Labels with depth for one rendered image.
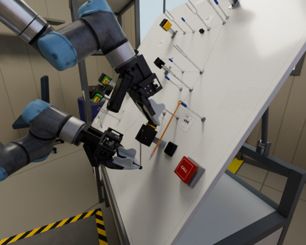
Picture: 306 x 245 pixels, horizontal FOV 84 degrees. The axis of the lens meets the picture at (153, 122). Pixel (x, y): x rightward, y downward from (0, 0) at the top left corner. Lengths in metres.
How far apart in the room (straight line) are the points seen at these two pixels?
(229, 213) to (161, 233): 0.38
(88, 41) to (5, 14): 0.19
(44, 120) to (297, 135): 2.48
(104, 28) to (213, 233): 0.72
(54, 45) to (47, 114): 0.20
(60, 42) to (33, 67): 3.14
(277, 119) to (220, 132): 2.11
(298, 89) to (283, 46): 1.95
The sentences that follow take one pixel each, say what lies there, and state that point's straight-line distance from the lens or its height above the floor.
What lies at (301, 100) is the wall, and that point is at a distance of 2.49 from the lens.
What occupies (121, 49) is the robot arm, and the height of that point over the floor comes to 1.39.
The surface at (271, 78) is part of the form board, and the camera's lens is 0.49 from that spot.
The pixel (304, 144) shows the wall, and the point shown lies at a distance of 2.62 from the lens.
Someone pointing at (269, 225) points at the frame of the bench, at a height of 0.80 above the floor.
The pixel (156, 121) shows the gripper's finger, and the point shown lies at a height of 1.19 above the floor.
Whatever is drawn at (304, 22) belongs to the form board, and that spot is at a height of 1.45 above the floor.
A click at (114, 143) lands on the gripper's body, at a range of 0.53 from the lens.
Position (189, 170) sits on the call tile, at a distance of 0.43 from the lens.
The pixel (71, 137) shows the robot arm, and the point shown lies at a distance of 0.53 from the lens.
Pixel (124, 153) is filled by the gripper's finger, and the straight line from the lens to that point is 0.58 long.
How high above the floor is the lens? 1.37
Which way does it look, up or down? 20 degrees down
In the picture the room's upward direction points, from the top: straight up
